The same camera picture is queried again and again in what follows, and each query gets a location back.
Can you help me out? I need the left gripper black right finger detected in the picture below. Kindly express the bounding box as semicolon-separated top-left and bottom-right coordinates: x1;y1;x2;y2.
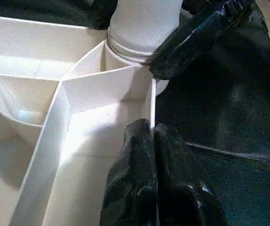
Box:
154;122;229;226

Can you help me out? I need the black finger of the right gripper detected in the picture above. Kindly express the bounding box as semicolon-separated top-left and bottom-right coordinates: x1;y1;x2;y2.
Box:
149;0;255;80
90;0;119;30

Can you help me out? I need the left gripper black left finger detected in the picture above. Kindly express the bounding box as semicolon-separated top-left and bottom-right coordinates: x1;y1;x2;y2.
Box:
98;118;158;226

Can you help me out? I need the white plastic table leg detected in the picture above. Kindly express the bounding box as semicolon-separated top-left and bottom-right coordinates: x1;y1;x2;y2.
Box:
106;0;185;64

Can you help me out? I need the white plastic table top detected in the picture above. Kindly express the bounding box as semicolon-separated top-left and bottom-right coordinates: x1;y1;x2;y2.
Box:
0;14;171;226

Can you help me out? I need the black plastic mat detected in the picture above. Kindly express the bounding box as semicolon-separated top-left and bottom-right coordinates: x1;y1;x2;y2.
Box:
0;0;270;226

